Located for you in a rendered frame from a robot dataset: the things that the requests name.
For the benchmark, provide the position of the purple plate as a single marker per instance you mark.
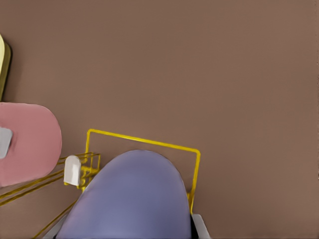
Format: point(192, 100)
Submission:
point(134, 199)

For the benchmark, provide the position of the pink plate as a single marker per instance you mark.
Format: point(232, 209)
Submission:
point(35, 142)

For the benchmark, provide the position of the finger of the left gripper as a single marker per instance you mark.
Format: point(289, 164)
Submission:
point(4, 142)
point(72, 171)

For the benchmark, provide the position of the pale yellow plate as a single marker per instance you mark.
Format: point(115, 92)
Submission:
point(3, 67)

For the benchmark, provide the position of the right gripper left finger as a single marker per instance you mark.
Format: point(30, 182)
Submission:
point(56, 230)

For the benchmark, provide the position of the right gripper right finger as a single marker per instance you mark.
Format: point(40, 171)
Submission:
point(200, 227)

